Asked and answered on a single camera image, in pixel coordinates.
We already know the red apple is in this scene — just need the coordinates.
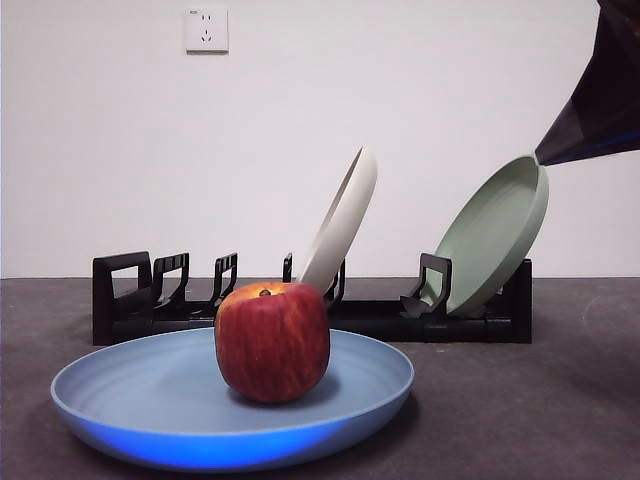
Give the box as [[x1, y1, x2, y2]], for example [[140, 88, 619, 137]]
[[214, 281, 331, 404]]

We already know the blue plate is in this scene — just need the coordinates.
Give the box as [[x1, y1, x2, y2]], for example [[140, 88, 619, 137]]
[[49, 327, 416, 474]]

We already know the green plate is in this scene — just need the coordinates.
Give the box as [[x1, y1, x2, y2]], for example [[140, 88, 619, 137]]
[[432, 154, 550, 318]]

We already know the black plate rack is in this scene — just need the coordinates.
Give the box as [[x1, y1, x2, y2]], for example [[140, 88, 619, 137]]
[[91, 251, 534, 346]]

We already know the cream white plate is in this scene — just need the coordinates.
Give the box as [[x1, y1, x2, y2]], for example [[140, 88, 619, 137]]
[[298, 145, 379, 297]]

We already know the white wall socket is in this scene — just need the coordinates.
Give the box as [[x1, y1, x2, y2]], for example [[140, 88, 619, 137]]
[[185, 7, 230, 54]]

